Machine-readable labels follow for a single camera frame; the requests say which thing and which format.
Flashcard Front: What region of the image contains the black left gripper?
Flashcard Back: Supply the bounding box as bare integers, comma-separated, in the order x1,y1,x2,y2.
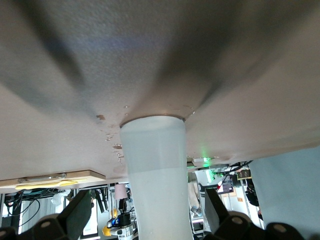
117,212,131,226

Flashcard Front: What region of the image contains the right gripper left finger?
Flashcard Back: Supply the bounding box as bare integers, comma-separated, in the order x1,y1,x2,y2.
17,189,93,240

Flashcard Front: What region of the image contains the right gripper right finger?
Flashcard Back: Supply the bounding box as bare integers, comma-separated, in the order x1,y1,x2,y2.
203,188,266,240

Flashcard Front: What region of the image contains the pink plastic cup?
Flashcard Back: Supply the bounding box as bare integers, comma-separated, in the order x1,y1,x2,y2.
113,183,129,201

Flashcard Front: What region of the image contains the sauce bottle with orange cap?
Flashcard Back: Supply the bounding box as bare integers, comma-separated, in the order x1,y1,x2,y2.
119,115,193,240

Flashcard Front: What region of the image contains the wooden cutting board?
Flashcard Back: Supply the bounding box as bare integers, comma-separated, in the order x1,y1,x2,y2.
0,169,107,191

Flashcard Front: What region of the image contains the yellow plastic fork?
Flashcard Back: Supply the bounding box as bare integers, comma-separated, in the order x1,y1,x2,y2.
15,180,76,191

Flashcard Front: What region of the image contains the brown table cover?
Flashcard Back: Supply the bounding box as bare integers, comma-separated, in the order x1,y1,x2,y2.
0,0,320,181

